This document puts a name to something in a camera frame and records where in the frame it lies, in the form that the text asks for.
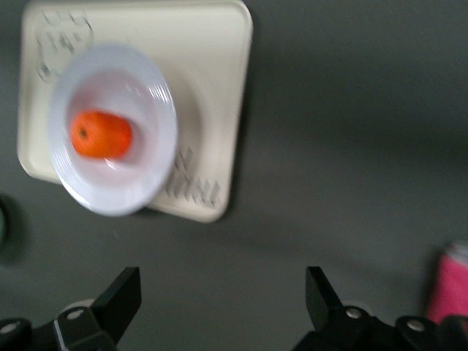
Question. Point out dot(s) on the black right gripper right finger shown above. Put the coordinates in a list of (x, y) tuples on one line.
[(329, 321)]

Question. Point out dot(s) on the white round plate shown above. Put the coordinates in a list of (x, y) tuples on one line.
[(109, 183)]

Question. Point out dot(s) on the cream tray with bear print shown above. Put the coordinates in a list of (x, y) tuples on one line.
[(204, 91)]

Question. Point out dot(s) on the pink cloth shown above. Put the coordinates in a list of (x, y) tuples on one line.
[(449, 289)]

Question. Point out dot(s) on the orange fruit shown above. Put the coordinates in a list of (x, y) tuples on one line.
[(100, 135)]

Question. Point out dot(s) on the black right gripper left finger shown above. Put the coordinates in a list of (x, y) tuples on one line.
[(113, 314)]

